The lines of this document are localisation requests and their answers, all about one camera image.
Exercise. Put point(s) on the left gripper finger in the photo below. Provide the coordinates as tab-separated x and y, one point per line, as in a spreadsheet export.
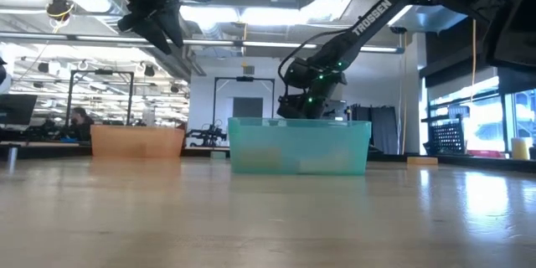
146	29
172	21

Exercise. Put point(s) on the teal wooden block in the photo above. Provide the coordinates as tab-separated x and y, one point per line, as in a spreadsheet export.
218	155

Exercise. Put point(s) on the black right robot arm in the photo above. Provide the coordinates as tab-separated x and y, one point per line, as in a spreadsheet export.
368	21

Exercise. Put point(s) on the background black robot arm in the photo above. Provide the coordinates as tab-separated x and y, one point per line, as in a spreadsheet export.
207	136

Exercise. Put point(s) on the teal plastic bin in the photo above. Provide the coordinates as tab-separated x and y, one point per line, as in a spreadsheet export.
293	151

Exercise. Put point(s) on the long ceiling light bar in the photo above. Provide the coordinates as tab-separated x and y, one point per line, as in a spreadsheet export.
259	44

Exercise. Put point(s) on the black cabinet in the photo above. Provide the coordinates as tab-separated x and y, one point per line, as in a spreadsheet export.
381	130

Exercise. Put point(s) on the round black ceiling device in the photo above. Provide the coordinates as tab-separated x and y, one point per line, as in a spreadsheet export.
58	8

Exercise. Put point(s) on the orange plastic bin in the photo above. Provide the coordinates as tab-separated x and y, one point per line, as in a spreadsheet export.
134	142

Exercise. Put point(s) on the person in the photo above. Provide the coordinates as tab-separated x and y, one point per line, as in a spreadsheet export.
79	123

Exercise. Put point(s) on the orange wooden block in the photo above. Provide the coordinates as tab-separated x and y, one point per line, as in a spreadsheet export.
423	160

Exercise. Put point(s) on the black perforated crate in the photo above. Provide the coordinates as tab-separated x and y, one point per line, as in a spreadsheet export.
448	138

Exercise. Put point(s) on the black monitor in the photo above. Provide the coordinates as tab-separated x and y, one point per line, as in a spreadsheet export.
17	109

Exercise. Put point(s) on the yellow cylinder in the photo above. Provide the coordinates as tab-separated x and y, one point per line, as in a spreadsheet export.
521	149

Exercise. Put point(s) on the black gantry frame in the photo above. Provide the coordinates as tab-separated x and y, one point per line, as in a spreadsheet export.
245	78
102	71

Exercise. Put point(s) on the black aluminium table frame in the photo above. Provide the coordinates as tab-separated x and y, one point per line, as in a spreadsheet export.
469	161

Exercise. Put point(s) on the grey metal post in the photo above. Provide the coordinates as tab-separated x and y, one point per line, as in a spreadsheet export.
12	157

